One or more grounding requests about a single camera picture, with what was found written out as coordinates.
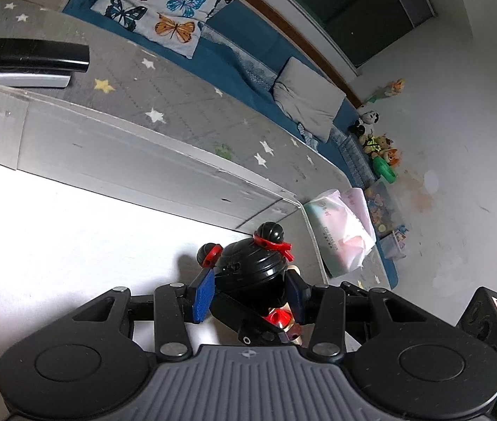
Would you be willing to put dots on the clear toy bin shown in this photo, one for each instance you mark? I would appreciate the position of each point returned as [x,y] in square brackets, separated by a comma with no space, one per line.
[387,220]

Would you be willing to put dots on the black white plush toy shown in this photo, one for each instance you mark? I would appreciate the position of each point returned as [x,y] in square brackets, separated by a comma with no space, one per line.
[364,122]

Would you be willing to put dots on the butterfly print pillow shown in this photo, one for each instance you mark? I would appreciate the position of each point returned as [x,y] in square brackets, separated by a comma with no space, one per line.
[173,24]

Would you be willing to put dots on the pastel tissue pack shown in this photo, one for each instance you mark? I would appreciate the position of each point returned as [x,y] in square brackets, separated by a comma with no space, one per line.
[343,229]

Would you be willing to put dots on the green toy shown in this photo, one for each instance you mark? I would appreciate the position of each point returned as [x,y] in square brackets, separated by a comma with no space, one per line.
[383,170]

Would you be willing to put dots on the black-haired doll figurine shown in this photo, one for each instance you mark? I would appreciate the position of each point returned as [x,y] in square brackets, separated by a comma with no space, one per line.
[250,277]

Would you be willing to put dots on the grey cardboard box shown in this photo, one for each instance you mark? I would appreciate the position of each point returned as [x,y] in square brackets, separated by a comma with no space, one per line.
[103,154]

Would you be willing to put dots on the blue sofa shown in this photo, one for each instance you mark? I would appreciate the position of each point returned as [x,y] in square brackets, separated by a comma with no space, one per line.
[242,54]

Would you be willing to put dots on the orange plush toy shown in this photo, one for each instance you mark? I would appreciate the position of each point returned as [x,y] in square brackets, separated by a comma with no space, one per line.
[380,146]

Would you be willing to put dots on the black flat box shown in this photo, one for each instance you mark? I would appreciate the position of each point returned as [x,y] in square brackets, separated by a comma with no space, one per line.
[33,55]

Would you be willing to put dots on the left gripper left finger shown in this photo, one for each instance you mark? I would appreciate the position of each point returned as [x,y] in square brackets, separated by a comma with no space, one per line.
[175,305]

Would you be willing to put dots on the small toy on wall floor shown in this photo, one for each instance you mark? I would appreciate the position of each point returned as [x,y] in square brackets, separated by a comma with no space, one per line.
[390,90]

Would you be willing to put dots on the grey cushion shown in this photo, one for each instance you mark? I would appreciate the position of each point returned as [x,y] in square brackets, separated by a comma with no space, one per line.
[306,97]

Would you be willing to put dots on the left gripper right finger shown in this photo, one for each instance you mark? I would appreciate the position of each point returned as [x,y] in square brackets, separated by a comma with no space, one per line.
[323,307]

